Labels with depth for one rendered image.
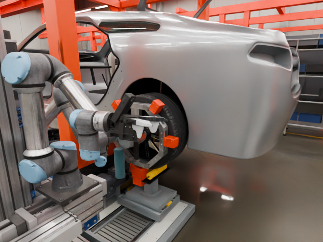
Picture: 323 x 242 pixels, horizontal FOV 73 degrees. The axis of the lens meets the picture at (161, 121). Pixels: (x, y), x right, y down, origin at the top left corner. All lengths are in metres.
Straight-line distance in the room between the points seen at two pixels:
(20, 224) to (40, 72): 0.64
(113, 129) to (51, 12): 1.35
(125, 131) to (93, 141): 0.16
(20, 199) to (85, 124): 0.62
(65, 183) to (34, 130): 0.32
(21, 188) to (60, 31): 1.14
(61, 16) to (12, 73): 1.03
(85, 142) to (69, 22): 1.27
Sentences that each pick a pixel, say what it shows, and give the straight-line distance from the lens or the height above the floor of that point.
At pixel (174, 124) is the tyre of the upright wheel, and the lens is 1.69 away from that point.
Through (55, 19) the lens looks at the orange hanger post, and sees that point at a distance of 1.92.
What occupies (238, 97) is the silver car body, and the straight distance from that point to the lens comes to 1.60.
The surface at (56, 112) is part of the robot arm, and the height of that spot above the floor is 1.12.
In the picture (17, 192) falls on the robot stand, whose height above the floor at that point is 0.82.
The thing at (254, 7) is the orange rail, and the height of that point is 3.05.
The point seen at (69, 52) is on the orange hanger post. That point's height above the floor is 1.51.
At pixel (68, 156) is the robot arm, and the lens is 1.14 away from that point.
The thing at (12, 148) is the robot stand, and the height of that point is 1.05.
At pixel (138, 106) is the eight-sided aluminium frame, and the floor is 1.10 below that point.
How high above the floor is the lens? 1.41
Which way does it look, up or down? 14 degrees down
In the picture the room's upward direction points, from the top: straight up
